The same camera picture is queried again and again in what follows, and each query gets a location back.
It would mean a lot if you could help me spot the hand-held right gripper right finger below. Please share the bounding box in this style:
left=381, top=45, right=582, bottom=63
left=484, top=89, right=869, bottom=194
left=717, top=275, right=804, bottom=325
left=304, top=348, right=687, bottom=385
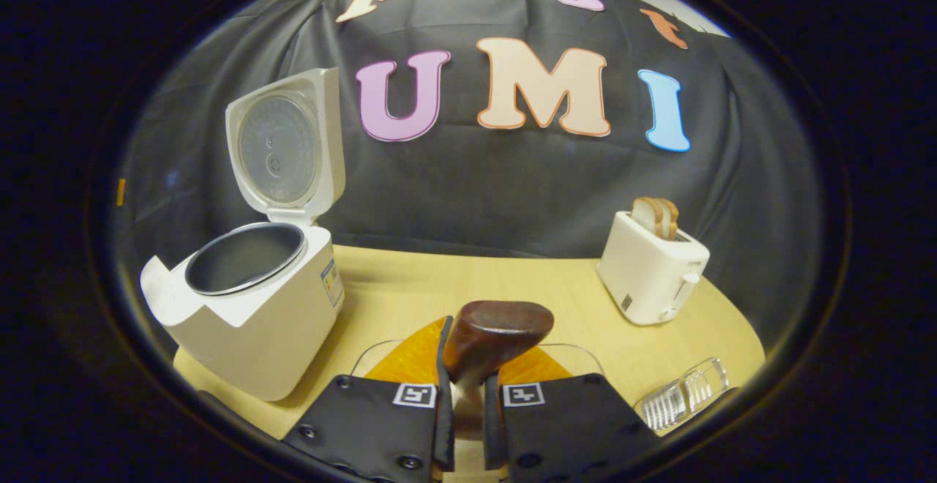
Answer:
left=483, top=348, right=663, bottom=483

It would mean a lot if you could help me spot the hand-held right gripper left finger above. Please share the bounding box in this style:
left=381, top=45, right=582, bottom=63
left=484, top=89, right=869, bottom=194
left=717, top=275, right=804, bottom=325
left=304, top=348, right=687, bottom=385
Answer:
left=280, top=315, right=456, bottom=483

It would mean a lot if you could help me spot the clear chopstick holder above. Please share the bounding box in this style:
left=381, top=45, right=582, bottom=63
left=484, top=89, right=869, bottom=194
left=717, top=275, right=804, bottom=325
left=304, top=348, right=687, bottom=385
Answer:
left=634, top=356, right=730, bottom=433

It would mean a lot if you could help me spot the white rice cooker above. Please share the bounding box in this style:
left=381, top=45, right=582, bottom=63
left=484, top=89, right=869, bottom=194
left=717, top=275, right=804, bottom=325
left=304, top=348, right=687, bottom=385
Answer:
left=139, top=67, right=346, bottom=402

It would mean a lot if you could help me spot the clear plastic container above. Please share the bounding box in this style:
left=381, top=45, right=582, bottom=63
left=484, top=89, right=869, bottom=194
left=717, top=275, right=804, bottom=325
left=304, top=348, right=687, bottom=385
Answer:
left=350, top=339, right=605, bottom=469

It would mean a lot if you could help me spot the white toaster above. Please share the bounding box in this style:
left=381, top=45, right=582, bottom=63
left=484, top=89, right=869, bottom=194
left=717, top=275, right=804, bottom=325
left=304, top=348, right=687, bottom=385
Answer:
left=597, top=211, right=711, bottom=326

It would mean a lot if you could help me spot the black backdrop cloth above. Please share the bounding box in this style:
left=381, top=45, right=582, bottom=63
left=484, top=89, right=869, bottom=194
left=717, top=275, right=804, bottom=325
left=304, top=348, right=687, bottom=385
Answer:
left=117, top=0, right=824, bottom=352

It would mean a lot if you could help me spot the toasted bread slice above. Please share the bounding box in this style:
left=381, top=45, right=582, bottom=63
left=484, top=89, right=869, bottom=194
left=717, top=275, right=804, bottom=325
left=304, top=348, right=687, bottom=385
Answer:
left=655, top=198, right=680, bottom=241
left=631, top=198, right=665, bottom=241

